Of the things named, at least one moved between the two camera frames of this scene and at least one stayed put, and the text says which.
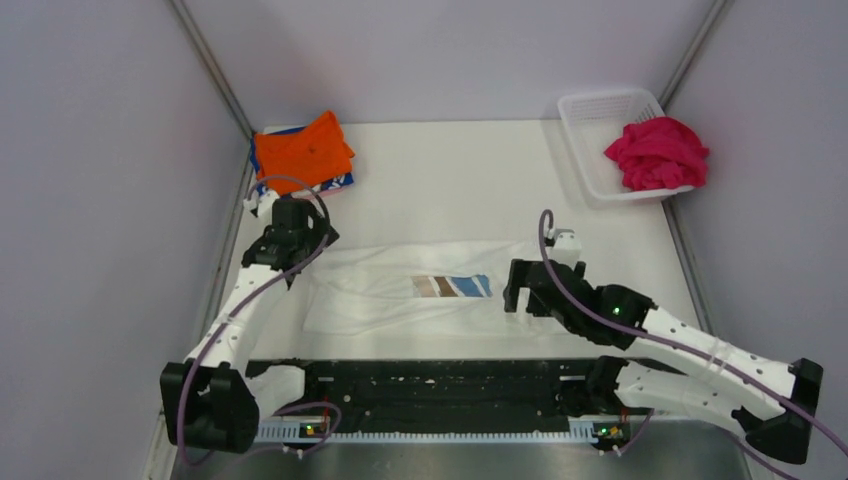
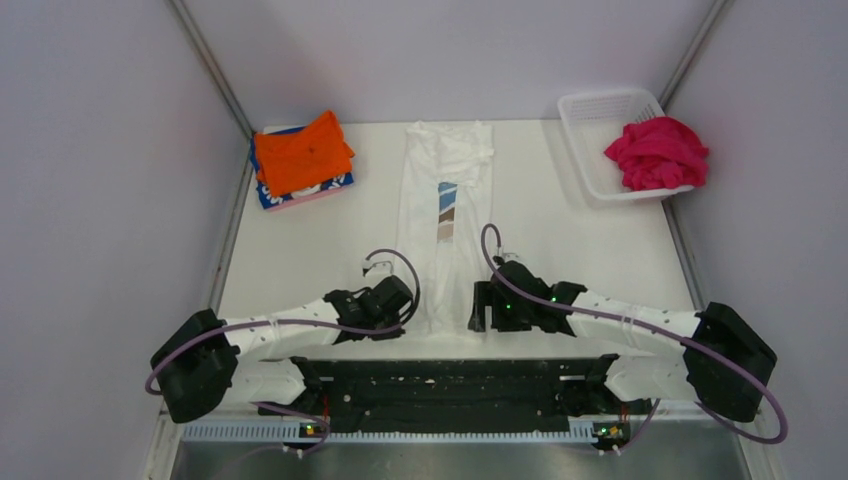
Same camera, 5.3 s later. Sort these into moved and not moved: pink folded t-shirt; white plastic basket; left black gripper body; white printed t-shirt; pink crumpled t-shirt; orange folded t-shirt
Moved: left black gripper body; white printed t-shirt
Not moved: pink crumpled t-shirt; white plastic basket; pink folded t-shirt; orange folded t-shirt
